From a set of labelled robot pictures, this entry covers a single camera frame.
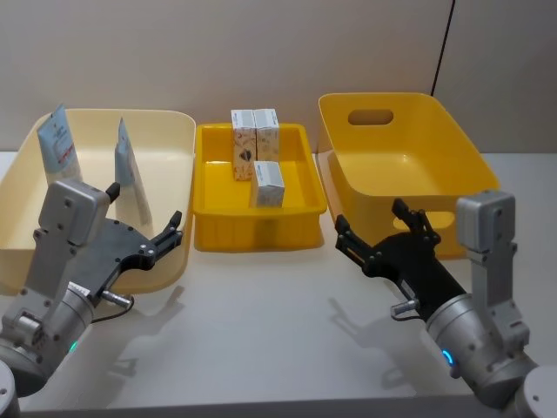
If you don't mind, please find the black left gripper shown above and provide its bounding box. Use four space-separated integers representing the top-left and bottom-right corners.
69 182 184 300

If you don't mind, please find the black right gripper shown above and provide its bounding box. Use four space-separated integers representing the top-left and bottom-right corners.
334 198 470 322

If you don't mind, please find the narrow white blue tube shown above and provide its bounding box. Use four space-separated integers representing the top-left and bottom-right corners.
113 116 154 226

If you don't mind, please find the large cream plastic bin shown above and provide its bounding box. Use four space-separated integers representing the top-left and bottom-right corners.
0 107 198 297

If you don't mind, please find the shallow yellow plastic tray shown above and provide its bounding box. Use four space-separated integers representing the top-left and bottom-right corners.
191 123 328 253

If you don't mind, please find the wide white blue tube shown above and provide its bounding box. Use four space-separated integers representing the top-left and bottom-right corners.
37 103 84 185

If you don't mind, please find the tall carton with dark print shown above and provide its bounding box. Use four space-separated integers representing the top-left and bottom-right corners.
230 108 258 182

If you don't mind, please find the small white grey carton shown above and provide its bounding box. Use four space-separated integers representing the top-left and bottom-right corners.
249 159 286 208

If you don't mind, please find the tall pale patterned carton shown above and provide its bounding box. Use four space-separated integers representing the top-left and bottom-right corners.
253 107 281 163

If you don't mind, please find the yellow plastic basket with handles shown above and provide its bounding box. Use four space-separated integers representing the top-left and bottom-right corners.
316 91 502 261

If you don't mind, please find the right gripper cable silver plug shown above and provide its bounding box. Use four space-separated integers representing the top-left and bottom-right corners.
390 300 421 322

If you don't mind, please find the gripper cable silver plug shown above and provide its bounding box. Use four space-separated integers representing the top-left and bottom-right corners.
90 292 137 325
390 300 421 322

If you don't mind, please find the left gripper cable silver plug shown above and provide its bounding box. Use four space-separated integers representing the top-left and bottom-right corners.
90 292 137 325

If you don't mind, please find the thin black wall cable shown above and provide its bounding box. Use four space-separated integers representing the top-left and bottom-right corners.
429 0 458 97

